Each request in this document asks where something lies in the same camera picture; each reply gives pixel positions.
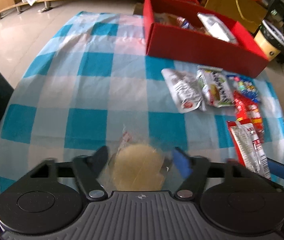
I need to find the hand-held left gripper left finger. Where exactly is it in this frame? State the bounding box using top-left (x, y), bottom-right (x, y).
top-left (28, 145), bottom-right (109, 202)

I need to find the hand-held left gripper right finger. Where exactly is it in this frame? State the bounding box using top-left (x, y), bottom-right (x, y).
top-left (172, 147), bottom-right (260, 202)

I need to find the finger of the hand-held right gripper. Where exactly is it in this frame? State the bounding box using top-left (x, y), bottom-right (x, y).
top-left (267, 160), bottom-right (284, 180)

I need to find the round rice cake packet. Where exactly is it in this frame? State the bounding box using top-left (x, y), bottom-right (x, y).
top-left (99, 124), bottom-right (170, 192)

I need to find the red white snack packet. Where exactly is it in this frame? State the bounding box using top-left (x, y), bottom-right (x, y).
top-left (226, 120), bottom-right (272, 180)

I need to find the small red snack packet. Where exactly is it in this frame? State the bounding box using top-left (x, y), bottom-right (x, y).
top-left (233, 91), bottom-right (265, 143)

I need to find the silver foil packet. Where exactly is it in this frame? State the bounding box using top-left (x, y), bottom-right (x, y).
top-left (161, 68), bottom-right (207, 114)

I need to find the green white snack packet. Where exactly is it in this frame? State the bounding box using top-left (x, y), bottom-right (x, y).
top-left (196, 65), bottom-right (235, 108)

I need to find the red cardboard box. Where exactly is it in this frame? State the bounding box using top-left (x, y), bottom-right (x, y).
top-left (143, 0), bottom-right (269, 78)

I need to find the silver packet with barcode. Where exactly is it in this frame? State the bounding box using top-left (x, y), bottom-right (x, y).
top-left (197, 12), bottom-right (238, 44)

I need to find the blue snack packet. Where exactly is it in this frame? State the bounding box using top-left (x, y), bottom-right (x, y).
top-left (178, 17), bottom-right (194, 29)

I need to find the clear long wafer packet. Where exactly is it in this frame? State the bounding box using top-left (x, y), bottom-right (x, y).
top-left (154, 12), bottom-right (182, 27)

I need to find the blue white checked cloth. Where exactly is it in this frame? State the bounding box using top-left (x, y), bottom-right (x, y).
top-left (0, 11), bottom-right (284, 196)

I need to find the beige trash bin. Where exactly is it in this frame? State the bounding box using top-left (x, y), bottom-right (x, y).
top-left (253, 19), bottom-right (284, 62)

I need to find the black bin liner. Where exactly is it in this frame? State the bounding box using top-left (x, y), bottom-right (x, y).
top-left (262, 20), bottom-right (284, 51)

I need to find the thin yellow cable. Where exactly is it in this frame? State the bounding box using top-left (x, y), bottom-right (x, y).
top-left (223, 0), bottom-right (249, 21)

